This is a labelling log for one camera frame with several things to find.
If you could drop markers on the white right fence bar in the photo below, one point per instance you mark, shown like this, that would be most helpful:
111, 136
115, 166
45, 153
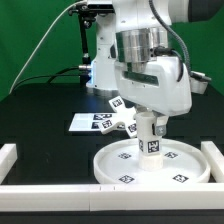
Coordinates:
215, 158

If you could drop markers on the black camera stand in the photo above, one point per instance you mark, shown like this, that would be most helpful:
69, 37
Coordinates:
85, 36

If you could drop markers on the white left fence bar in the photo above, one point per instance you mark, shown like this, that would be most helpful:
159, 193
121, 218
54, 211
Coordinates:
8, 156

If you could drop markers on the white fence bar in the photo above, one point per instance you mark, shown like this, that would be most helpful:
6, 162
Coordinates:
96, 197
8, 156
215, 158

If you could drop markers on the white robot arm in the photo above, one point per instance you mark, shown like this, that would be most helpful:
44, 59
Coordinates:
140, 56

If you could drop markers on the white front fence bar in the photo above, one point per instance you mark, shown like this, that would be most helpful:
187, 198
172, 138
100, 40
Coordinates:
96, 197

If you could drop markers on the white round table top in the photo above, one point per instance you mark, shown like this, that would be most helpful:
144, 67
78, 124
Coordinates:
119, 163

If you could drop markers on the white cross-shaped table base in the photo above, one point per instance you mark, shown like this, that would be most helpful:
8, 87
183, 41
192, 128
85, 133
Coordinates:
122, 116

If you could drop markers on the white marker sheet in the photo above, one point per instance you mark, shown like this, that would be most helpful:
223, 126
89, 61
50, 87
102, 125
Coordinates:
83, 122

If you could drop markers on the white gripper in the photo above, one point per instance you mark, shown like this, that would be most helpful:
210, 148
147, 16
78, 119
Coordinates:
162, 86

